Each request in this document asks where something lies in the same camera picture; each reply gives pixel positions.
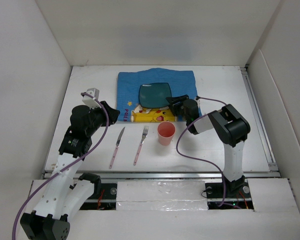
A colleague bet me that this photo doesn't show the white foam block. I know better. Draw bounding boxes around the white foam block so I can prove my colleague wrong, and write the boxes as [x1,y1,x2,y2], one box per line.
[116,180,208,212]

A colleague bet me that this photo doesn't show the teal plate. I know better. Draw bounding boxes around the teal plate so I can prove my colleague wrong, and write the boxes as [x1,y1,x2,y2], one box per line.
[139,82,172,109]

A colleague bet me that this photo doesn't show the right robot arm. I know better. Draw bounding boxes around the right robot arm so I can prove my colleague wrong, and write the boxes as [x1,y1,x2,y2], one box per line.
[166,95,251,197]

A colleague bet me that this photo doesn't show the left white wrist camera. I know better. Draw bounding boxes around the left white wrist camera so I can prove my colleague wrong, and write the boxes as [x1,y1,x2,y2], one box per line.
[82,88,100,109]

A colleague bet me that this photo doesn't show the blue Pikachu cloth placemat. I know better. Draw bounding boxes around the blue Pikachu cloth placemat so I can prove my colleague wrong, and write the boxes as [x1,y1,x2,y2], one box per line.
[116,68,198,122]

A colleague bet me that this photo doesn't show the pink handled fork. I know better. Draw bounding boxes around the pink handled fork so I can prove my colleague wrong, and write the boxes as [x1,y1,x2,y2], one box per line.
[133,125,149,166]

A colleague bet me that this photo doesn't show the pink handled knife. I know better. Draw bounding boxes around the pink handled knife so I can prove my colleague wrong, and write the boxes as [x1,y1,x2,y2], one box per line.
[109,127,125,169]

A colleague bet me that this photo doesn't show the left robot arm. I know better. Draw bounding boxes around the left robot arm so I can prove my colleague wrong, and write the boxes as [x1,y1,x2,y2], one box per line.
[20,101,120,240]

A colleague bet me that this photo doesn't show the pink plastic cup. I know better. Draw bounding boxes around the pink plastic cup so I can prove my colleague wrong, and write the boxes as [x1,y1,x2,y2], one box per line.
[157,121,176,146]

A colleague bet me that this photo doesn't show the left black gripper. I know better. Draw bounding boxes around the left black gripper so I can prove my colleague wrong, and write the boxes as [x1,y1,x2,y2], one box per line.
[86,101,119,137]

